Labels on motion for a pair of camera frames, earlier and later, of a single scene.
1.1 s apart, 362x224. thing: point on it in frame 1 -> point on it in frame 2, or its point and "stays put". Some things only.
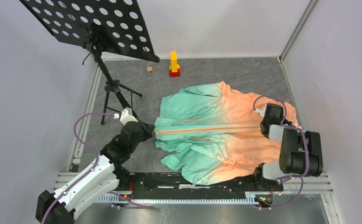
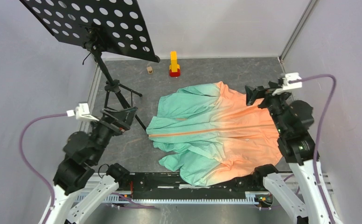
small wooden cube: (149, 70) stays put
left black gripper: (147, 129) -> (113, 120)
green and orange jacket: (214, 133) stays put
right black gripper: (287, 122) -> (260, 92)
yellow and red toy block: (174, 66) stays put
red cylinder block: (174, 74) stays put
